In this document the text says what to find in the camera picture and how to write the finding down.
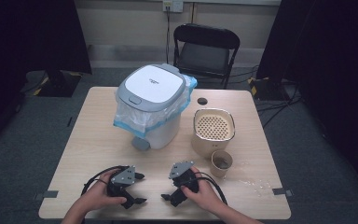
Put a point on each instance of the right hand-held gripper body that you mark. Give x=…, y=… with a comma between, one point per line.
x=181, y=171

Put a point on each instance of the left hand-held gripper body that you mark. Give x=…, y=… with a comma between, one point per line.
x=123, y=176

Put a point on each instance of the brown paper cup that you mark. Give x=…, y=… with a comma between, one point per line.
x=219, y=171

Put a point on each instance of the beige strainer container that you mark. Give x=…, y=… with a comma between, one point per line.
x=213, y=127

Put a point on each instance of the white pedal trash can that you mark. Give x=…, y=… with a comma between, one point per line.
x=154, y=82

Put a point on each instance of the person's left hand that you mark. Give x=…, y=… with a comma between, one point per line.
x=98, y=194

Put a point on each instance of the person's right hand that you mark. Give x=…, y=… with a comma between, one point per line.
x=205, y=196

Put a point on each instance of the clear blue-edged trash bag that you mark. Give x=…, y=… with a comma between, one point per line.
x=136, y=119

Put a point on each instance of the grey tape strip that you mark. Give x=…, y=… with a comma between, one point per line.
x=281, y=191
x=49, y=194

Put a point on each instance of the black folding chair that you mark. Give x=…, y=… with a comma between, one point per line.
x=205, y=57

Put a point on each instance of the black curtain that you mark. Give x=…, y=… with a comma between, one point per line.
x=28, y=40
x=332, y=62

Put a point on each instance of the white wall socket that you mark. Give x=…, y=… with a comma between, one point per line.
x=173, y=5

